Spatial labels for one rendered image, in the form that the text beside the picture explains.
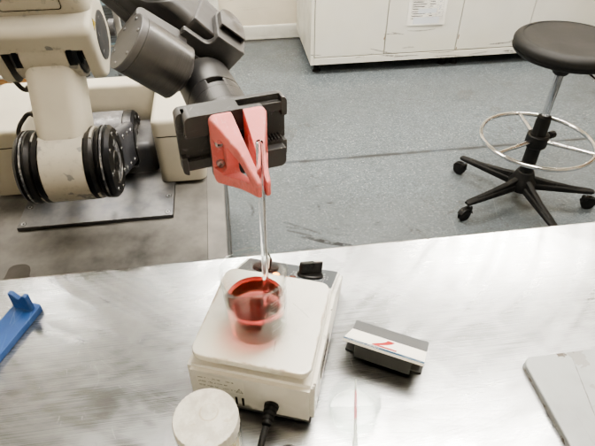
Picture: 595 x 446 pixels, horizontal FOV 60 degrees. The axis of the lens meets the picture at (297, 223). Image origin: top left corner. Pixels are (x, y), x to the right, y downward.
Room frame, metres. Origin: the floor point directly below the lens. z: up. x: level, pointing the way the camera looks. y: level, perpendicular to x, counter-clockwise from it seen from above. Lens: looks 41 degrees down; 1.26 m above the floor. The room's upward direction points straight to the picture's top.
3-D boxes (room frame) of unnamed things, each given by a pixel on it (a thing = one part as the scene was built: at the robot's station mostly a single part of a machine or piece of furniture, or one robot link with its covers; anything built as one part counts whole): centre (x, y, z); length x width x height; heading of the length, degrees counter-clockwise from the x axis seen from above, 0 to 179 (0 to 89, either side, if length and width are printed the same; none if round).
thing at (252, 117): (0.37, 0.05, 1.01); 0.09 x 0.07 x 0.07; 21
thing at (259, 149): (0.34, 0.03, 0.95); 0.01 x 0.01 x 0.20
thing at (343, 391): (0.28, -0.06, 0.76); 0.06 x 0.06 x 0.02
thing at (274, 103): (0.44, 0.07, 1.01); 0.10 x 0.07 x 0.07; 111
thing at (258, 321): (0.32, 0.04, 0.88); 0.07 x 0.06 x 0.08; 146
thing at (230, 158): (0.38, 0.03, 1.01); 0.09 x 0.07 x 0.07; 21
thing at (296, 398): (0.36, 0.03, 0.79); 0.22 x 0.13 x 0.08; 168
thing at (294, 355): (0.34, 0.03, 0.83); 0.12 x 0.12 x 0.01; 78
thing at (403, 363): (0.36, -0.10, 0.77); 0.09 x 0.06 x 0.04; 68
